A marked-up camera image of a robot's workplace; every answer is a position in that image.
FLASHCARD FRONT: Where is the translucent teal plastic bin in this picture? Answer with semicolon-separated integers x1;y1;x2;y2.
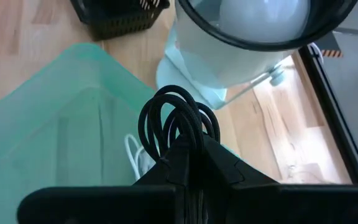
0;42;246;224

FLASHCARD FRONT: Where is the black cable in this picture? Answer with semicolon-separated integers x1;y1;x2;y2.
137;84;222;163

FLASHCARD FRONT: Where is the black aluminium table frame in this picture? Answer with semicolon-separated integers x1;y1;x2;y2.
296;27;358;185

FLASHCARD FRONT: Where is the white cable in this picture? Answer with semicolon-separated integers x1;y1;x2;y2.
124;133;157;182

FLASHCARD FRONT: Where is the white fan power cord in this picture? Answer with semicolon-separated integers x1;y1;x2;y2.
308;41;326;67

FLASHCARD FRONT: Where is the black mesh plastic basket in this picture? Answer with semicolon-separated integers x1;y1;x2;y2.
70;0;172;42

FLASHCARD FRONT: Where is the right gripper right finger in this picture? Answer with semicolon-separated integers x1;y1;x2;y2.
185;133;358;224

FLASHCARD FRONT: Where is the black hazard-striped floor mat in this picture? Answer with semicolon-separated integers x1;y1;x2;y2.
315;30;345;59

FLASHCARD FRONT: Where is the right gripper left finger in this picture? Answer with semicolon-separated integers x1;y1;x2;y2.
16;133;188;224

